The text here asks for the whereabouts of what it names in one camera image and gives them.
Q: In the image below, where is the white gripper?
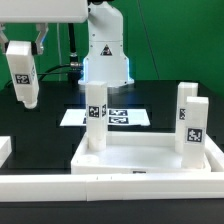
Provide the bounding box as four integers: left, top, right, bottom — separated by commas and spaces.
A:
0, 0, 88, 55

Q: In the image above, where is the white desk tabletop panel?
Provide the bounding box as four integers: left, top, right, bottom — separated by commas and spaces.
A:
71, 131, 211, 174

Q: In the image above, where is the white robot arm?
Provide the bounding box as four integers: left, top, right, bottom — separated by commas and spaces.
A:
0, 0, 134, 88

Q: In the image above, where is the fiducial marker sheet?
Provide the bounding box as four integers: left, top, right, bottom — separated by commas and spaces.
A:
60, 109, 150, 126

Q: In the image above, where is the white L-shaped obstacle fence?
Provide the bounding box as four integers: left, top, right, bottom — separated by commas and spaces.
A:
0, 137, 224, 202

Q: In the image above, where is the black cable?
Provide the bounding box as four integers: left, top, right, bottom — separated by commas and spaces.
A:
4, 64, 73, 88

